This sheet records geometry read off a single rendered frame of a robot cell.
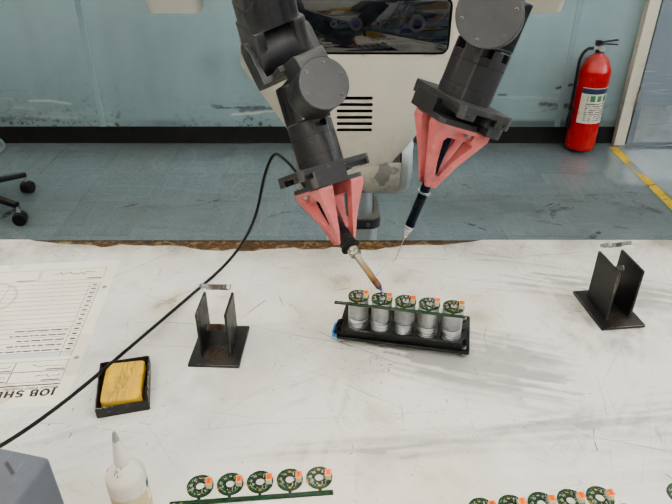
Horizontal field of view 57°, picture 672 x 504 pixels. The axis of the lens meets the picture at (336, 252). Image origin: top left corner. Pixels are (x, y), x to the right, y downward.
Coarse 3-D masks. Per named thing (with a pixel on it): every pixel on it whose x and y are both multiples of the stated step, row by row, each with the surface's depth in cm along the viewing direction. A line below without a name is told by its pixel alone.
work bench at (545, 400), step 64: (0, 256) 93; (64, 256) 93; (128, 256) 93; (192, 256) 93; (256, 256) 93; (320, 256) 93; (384, 256) 93; (448, 256) 93; (512, 256) 93; (576, 256) 93; (640, 256) 93; (128, 320) 80; (192, 320) 80; (256, 320) 80; (320, 320) 80; (512, 320) 80; (576, 320) 80; (192, 384) 70; (256, 384) 70; (320, 384) 70; (384, 384) 70; (448, 384) 70; (512, 384) 70; (576, 384) 70; (640, 384) 70; (0, 448) 62; (64, 448) 62; (128, 448) 62; (192, 448) 62; (256, 448) 62; (320, 448) 62; (384, 448) 62; (448, 448) 62; (512, 448) 62; (576, 448) 62; (640, 448) 62
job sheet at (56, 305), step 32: (0, 288) 86; (32, 288) 86; (64, 288) 86; (96, 288) 86; (0, 320) 80; (32, 320) 80; (64, 320) 80; (96, 320) 80; (0, 352) 74; (32, 352) 74; (64, 352) 74; (0, 384) 70; (32, 384) 70; (64, 384) 70
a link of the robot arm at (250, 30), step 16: (240, 0) 69; (256, 0) 68; (272, 0) 69; (288, 0) 70; (240, 16) 71; (256, 16) 69; (272, 16) 70; (288, 16) 71; (304, 16) 72; (240, 32) 74; (256, 32) 70; (272, 32) 72; (288, 32) 73; (304, 32) 73; (256, 48) 71; (272, 48) 72; (288, 48) 73; (304, 48) 74; (272, 64) 73
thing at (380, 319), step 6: (390, 306) 73; (372, 312) 74; (378, 312) 73; (384, 312) 73; (390, 312) 73; (372, 318) 74; (378, 318) 73; (384, 318) 73; (390, 318) 74; (372, 324) 74; (378, 324) 74; (384, 324) 74; (390, 324) 75; (378, 330) 74; (384, 330) 74
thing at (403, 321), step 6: (408, 300) 73; (396, 306) 72; (414, 306) 72; (396, 312) 73; (402, 312) 72; (408, 312) 72; (396, 318) 73; (402, 318) 73; (408, 318) 73; (414, 318) 74; (396, 324) 74; (402, 324) 73; (408, 324) 73; (396, 330) 74; (402, 330) 74; (408, 330) 74
